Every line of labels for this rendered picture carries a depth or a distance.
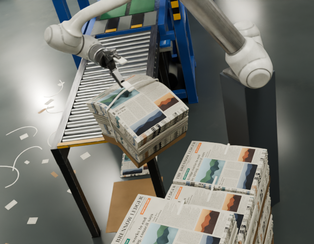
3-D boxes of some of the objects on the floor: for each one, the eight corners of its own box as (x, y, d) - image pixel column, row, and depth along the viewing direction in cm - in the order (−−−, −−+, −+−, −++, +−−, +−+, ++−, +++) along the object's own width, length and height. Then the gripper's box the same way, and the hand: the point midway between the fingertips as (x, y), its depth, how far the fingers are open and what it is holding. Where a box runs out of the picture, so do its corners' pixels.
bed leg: (174, 230, 276) (152, 153, 235) (165, 231, 277) (142, 154, 236) (174, 222, 281) (153, 146, 239) (165, 223, 281) (143, 147, 240)
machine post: (103, 115, 391) (41, -59, 298) (94, 116, 393) (30, -56, 299) (104, 110, 398) (45, -63, 304) (95, 111, 400) (33, -60, 306)
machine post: (198, 102, 378) (165, -85, 284) (188, 104, 379) (152, -82, 285) (197, 97, 385) (165, -88, 291) (188, 98, 386) (153, -85, 292)
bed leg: (175, 113, 372) (160, 44, 331) (169, 114, 373) (153, 45, 332) (175, 109, 377) (161, 40, 335) (169, 110, 377) (153, 42, 336)
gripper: (102, 30, 190) (129, 47, 176) (116, 75, 207) (141, 94, 193) (88, 38, 188) (114, 55, 173) (103, 83, 204) (127, 102, 190)
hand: (127, 75), depth 184 cm, fingers open, 14 cm apart
